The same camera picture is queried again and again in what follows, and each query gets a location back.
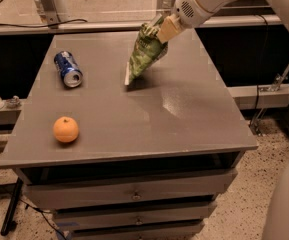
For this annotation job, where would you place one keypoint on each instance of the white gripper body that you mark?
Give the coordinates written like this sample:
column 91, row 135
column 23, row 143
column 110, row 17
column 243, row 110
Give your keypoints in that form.
column 188, row 6

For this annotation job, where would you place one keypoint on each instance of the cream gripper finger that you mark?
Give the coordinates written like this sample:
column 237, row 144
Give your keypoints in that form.
column 170, row 28

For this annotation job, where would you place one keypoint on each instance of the green jalapeno chip bag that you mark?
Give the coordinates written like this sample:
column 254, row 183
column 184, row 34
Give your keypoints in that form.
column 147, row 49

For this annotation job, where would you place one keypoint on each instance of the blue pepsi can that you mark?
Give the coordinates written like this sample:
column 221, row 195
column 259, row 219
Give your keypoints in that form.
column 68, row 69

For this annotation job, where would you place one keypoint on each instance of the grey drawer cabinet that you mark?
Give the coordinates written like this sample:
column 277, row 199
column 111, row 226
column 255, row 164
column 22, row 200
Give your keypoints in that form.
column 178, row 117

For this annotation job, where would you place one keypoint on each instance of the orange fruit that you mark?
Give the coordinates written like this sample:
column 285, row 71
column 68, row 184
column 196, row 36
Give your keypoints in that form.
column 65, row 129

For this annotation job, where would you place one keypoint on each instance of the bottom grey drawer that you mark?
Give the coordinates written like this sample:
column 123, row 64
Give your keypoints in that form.
column 142, row 232

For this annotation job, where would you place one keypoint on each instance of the grey drawer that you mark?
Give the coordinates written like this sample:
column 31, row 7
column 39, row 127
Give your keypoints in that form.
column 142, row 232
column 135, row 216
column 123, row 191

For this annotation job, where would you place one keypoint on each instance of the top grey drawer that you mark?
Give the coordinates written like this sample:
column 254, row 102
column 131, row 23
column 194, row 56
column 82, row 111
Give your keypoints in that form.
column 123, row 191

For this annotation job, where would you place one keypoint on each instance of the black metal leg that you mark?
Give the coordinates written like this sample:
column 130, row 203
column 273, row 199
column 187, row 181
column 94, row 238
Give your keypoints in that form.
column 14, row 199

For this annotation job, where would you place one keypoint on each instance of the middle grey drawer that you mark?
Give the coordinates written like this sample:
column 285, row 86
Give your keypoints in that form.
column 135, row 216

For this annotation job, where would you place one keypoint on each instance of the grey metal rail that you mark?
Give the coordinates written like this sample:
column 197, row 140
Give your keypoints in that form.
column 90, row 27

